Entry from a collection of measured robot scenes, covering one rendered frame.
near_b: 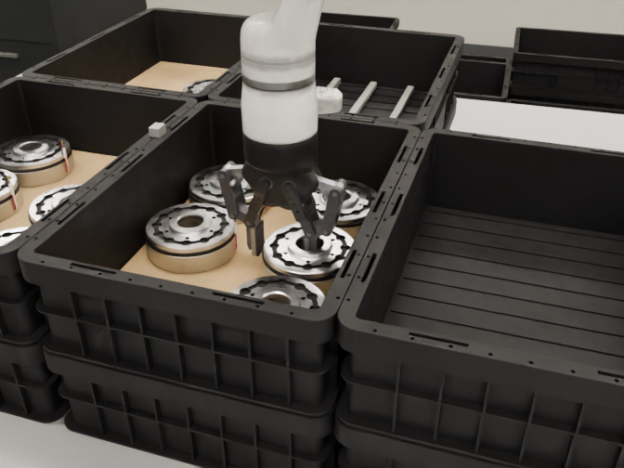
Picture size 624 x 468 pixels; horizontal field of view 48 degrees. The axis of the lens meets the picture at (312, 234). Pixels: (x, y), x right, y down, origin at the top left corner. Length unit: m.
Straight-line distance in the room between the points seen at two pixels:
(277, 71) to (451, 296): 0.30
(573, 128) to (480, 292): 0.81
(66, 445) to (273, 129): 0.40
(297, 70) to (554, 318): 0.36
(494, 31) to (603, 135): 2.59
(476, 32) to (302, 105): 3.43
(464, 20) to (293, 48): 3.44
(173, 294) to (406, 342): 0.20
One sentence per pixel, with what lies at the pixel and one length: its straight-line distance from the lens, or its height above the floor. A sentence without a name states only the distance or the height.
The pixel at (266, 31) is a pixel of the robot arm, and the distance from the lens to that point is 0.64.
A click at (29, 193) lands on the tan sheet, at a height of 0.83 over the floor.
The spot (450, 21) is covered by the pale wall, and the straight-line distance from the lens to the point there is 4.07.
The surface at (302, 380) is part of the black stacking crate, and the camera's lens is 0.61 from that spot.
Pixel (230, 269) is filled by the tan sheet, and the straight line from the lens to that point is 0.78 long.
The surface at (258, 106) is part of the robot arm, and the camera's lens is 0.66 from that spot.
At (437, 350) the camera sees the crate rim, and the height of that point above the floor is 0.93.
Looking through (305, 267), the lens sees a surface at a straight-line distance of 0.73.
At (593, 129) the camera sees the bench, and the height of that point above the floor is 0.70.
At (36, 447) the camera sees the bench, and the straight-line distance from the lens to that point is 0.82.
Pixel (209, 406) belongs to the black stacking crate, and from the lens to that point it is 0.66.
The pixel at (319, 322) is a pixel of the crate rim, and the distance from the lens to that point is 0.55.
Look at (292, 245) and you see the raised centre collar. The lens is 0.75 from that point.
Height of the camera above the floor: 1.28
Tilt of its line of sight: 32 degrees down
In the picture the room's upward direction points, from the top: straight up
